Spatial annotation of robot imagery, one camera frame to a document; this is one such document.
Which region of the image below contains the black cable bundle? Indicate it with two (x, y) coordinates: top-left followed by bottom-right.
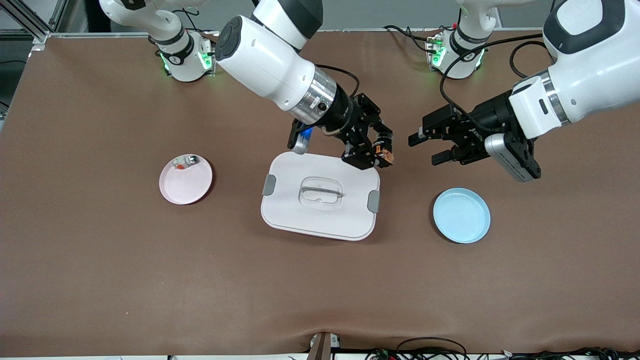
(500, 346), (640, 360)

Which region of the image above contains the white lidded storage box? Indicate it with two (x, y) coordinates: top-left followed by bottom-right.
(260, 151), (381, 242)

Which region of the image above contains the pale pink round plate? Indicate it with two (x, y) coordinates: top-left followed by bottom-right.
(159, 153), (214, 206)

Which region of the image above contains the black left arm base cable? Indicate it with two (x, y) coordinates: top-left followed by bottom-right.
(383, 25), (442, 54)

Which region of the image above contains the aluminium frame profile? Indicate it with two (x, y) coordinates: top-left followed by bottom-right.
(0, 0), (68, 53)

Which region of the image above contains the black looped cable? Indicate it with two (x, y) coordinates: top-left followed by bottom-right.
(396, 337), (468, 360)

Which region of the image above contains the brown camera mount post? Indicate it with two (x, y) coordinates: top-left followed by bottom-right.
(306, 331), (341, 360)

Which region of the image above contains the brown table cover sheet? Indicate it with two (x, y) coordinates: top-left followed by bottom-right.
(0, 30), (640, 357)

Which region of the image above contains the light blue round plate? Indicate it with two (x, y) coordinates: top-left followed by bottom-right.
(433, 188), (492, 245)

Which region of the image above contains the silver table edge rail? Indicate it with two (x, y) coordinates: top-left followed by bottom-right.
(47, 27), (551, 39)

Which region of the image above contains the orange and black switch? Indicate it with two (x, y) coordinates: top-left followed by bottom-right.
(374, 144), (396, 167)

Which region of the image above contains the short black left arm cable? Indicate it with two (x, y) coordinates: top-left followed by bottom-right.
(510, 40), (553, 79)

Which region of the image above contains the black arm base cable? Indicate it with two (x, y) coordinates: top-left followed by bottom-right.
(383, 25), (442, 54)
(180, 6), (221, 36)

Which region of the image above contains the black right arm base cable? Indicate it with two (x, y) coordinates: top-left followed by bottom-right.
(180, 6), (221, 36)

